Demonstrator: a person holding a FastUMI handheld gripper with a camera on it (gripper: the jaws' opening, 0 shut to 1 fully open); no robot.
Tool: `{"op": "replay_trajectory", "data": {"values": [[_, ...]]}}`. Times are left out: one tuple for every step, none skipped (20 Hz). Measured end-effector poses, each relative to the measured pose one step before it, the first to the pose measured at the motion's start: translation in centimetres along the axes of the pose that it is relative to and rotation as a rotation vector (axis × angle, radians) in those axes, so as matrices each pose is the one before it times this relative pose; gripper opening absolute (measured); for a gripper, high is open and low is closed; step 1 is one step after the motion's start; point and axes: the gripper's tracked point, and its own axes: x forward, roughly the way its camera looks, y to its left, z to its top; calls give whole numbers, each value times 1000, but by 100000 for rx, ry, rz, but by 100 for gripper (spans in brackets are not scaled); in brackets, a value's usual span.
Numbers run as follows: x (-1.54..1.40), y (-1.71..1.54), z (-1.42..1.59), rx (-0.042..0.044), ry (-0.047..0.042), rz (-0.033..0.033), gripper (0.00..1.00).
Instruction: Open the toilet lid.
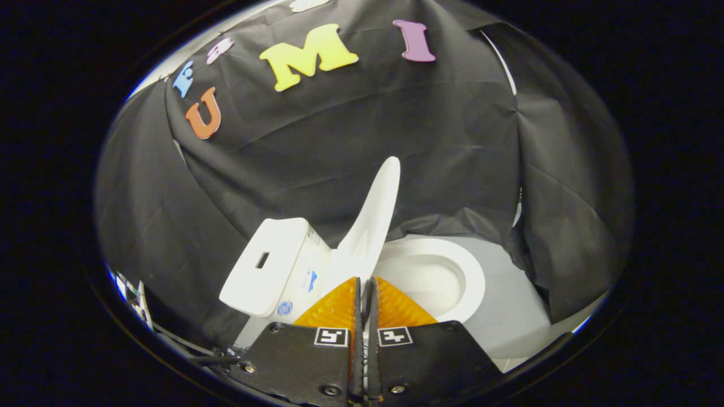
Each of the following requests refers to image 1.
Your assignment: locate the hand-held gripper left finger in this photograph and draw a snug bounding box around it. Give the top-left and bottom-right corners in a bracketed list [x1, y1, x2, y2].
[229, 276, 363, 405]

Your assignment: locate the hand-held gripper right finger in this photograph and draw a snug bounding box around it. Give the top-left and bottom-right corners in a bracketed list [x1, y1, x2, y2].
[368, 276, 503, 404]

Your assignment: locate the white toilet lid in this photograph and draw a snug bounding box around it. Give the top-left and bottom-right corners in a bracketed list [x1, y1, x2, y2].
[328, 157, 401, 296]

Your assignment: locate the white ceramic toilet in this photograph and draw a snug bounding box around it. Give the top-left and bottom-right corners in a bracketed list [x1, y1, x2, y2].
[219, 218, 486, 348]

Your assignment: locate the black backdrop cloth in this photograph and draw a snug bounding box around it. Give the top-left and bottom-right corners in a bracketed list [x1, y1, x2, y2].
[95, 0, 634, 351]

